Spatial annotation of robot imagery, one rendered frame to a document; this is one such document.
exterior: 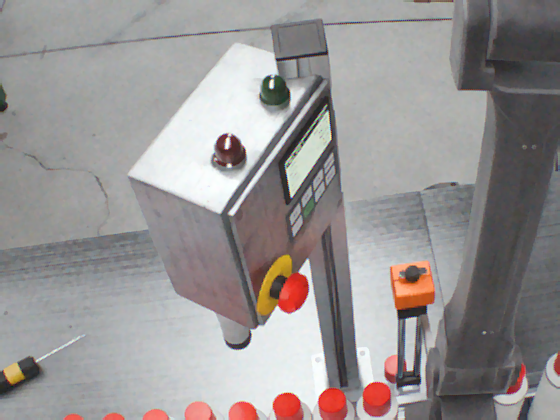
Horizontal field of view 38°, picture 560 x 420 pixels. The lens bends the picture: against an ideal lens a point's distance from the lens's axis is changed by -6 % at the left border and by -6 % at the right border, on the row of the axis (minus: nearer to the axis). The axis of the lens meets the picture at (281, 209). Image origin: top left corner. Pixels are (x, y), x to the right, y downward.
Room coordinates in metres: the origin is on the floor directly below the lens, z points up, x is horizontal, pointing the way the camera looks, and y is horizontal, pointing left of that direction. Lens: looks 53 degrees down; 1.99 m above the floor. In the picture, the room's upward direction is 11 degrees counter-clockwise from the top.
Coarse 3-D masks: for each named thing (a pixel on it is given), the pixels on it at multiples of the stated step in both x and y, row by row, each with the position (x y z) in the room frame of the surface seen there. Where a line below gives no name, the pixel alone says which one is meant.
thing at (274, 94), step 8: (264, 80) 0.50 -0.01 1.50; (272, 80) 0.50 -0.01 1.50; (280, 80) 0.50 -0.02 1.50; (264, 88) 0.49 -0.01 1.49; (272, 88) 0.49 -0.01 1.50; (280, 88) 0.49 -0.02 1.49; (288, 88) 0.50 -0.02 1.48; (264, 96) 0.49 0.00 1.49; (272, 96) 0.49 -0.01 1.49; (280, 96) 0.49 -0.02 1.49; (288, 96) 0.49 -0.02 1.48; (264, 104) 0.49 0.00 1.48; (272, 104) 0.49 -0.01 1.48; (280, 104) 0.49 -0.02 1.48
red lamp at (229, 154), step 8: (224, 136) 0.45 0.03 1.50; (232, 136) 0.45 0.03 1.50; (216, 144) 0.44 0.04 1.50; (224, 144) 0.44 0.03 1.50; (232, 144) 0.44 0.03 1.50; (240, 144) 0.44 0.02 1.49; (216, 152) 0.44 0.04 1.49; (224, 152) 0.44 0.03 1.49; (232, 152) 0.43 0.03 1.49; (240, 152) 0.44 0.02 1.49; (216, 160) 0.44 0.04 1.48; (224, 160) 0.43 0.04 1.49; (232, 160) 0.43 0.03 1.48; (240, 160) 0.44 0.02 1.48; (224, 168) 0.43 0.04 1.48; (232, 168) 0.43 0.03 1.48
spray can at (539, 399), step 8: (552, 360) 0.40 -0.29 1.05; (552, 368) 0.39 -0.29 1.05; (544, 376) 0.39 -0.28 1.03; (552, 376) 0.38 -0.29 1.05; (544, 384) 0.38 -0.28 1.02; (552, 384) 0.37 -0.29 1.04; (536, 392) 0.39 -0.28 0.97; (544, 392) 0.37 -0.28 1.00; (552, 392) 0.37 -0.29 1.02; (536, 400) 0.38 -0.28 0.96; (544, 400) 0.37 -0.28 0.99; (552, 400) 0.36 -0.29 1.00; (536, 408) 0.38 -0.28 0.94; (544, 408) 0.37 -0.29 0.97; (552, 408) 0.36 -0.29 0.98; (528, 416) 0.39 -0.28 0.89; (536, 416) 0.37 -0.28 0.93; (544, 416) 0.36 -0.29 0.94; (552, 416) 0.36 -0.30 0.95
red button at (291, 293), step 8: (296, 272) 0.42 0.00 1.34; (280, 280) 0.41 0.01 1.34; (288, 280) 0.41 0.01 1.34; (296, 280) 0.40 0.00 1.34; (304, 280) 0.41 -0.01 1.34; (272, 288) 0.41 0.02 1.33; (280, 288) 0.41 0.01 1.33; (288, 288) 0.40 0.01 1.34; (296, 288) 0.40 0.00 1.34; (304, 288) 0.40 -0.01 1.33; (272, 296) 0.40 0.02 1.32; (280, 296) 0.40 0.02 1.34; (288, 296) 0.39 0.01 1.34; (296, 296) 0.39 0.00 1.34; (304, 296) 0.40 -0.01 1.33; (280, 304) 0.39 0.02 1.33; (288, 304) 0.39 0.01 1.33; (296, 304) 0.39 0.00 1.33; (288, 312) 0.39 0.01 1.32
